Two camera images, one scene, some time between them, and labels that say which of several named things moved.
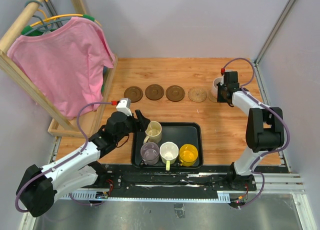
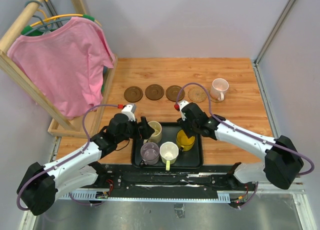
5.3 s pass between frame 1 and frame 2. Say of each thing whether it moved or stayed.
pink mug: stayed
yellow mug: moved
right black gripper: moved
